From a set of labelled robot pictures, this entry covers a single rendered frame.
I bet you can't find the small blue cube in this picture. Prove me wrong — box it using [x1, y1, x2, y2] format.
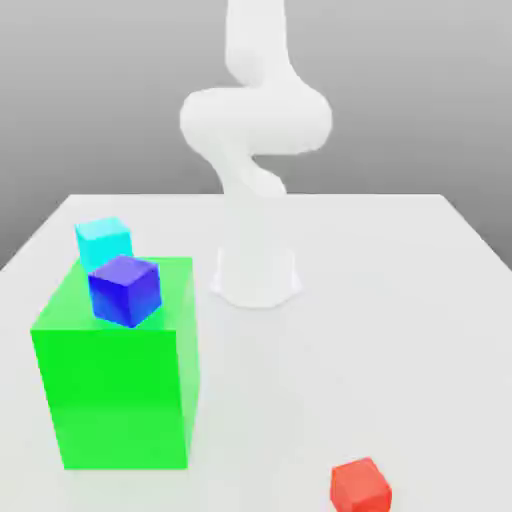
[87, 254, 164, 329]

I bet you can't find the small cyan cube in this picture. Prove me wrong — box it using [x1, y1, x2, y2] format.
[74, 216, 134, 275]

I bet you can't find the small red cube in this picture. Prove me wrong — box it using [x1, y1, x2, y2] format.
[330, 456, 393, 512]

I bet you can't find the large green box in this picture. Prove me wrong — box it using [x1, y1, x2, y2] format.
[30, 256, 201, 471]

